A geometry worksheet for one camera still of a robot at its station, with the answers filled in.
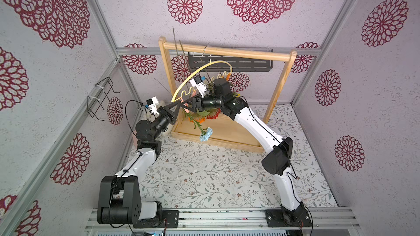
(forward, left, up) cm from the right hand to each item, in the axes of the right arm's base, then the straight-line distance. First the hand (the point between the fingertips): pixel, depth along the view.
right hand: (182, 101), depth 72 cm
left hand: (0, +1, 0) cm, 1 cm away
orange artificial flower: (+2, -7, -16) cm, 17 cm away
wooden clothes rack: (+6, -21, -32) cm, 39 cm away
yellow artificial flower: (+39, -31, -31) cm, 59 cm away
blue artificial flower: (-10, -10, -9) cm, 17 cm away
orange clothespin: (+26, -21, -6) cm, 34 cm away
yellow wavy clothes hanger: (+19, -17, -1) cm, 26 cm away
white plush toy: (+5, +16, -35) cm, 39 cm away
